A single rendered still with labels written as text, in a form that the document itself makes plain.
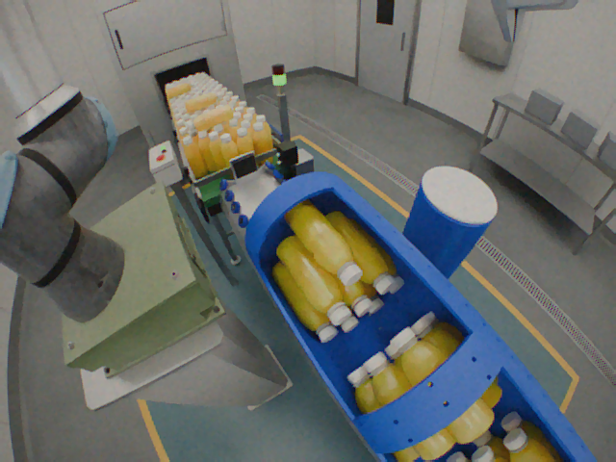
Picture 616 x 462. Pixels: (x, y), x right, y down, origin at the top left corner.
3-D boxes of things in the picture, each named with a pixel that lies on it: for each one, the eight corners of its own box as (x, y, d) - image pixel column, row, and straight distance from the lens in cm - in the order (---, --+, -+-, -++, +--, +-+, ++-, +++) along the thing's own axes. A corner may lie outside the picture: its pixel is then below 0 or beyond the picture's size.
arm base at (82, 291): (64, 334, 49) (12, 310, 45) (69, 264, 57) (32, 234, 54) (126, 299, 39) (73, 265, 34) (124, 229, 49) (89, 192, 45)
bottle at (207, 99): (184, 104, 145) (216, 92, 147) (188, 115, 143) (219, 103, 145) (182, 99, 139) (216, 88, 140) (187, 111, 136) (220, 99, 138)
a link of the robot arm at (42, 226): (17, 278, 49) (-55, 223, 46) (58, 209, 51) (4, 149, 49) (44, 291, 37) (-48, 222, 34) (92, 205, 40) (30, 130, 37)
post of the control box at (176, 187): (232, 286, 182) (166, 176, 112) (230, 282, 184) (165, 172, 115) (237, 284, 182) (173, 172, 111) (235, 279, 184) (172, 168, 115)
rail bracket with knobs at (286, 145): (281, 172, 106) (278, 152, 100) (274, 165, 112) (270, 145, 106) (301, 165, 110) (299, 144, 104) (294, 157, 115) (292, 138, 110)
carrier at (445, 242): (428, 311, 160) (406, 273, 166) (510, 212, 95) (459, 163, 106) (389, 329, 148) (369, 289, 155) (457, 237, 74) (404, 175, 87)
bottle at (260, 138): (265, 157, 118) (258, 122, 110) (276, 161, 114) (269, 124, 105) (254, 165, 114) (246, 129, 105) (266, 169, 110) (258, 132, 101)
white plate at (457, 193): (511, 209, 95) (509, 212, 95) (460, 161, 105) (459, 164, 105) (459, 233, 74) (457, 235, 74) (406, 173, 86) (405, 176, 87)
